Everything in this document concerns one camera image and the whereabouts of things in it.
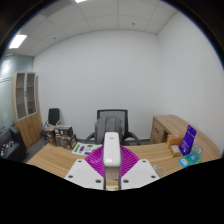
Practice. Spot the small tan box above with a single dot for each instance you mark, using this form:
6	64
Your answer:
175	150

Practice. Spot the orange cardboard box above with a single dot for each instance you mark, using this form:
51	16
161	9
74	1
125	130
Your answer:
174	139

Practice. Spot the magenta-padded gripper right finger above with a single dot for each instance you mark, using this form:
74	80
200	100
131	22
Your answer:
143	173

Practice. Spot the small black chair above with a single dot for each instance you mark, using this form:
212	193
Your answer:
53	116

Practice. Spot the black sofa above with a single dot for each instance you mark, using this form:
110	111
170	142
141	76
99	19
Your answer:
11	146

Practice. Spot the black mesh office chair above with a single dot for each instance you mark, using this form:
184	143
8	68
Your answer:
111	112

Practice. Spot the small blue box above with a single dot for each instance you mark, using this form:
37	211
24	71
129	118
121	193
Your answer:
183	162

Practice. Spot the rectangular ceiling light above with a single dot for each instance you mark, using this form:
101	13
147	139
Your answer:
80	1
17	41

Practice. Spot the wooden side desk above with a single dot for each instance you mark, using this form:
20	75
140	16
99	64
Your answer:
166	125

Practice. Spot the white printed paper sheet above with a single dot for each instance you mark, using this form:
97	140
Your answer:
81	149

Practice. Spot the green flat box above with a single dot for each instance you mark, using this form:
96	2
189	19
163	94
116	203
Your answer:
194	158

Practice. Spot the large dark printed box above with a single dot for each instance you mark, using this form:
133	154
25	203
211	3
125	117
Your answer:
66	141

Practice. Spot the wooden glass-door cabinet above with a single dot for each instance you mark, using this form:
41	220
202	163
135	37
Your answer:
30	130

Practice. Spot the flat dark printed box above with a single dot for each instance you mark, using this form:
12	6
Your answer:
64	130

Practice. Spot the grey backpack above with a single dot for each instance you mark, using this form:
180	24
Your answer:
100	130

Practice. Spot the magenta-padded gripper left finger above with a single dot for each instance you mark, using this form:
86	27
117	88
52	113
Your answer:
80	173

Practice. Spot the white charger block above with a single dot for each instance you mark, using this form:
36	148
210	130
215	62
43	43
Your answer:
111	150

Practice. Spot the purple standing card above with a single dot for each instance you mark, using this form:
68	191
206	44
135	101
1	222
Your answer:
187	140

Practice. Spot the small brown cardboard box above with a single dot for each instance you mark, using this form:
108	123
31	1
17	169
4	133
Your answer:
51	136

